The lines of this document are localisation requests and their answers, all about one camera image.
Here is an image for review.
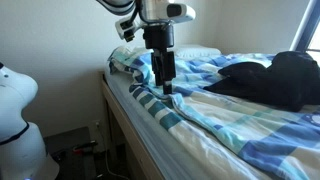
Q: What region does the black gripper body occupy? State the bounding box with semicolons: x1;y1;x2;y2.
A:
143;23;176;52

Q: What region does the blue checked blanket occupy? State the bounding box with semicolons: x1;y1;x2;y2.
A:
108;45;320;180

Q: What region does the light blue pillow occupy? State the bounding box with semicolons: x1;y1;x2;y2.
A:
171;44;223;62

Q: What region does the mattress with light blue sheet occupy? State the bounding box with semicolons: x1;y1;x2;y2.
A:
104;63;218;180

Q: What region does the black clothing pile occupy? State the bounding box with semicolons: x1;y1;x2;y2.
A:
203;50;320;113

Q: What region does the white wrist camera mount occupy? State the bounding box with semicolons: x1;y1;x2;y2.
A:
114;16;142;43

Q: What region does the light wooden bed frame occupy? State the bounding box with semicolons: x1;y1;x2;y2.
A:
98;70;165;180

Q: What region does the white floor cable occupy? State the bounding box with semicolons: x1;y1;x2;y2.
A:
95;121;132;180

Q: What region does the red handled clamp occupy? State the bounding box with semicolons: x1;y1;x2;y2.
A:
72;140;100;155

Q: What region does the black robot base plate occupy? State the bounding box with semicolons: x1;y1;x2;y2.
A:
43;126;98;180

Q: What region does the window with dark frame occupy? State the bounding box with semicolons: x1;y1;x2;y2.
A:
289;0;320;65

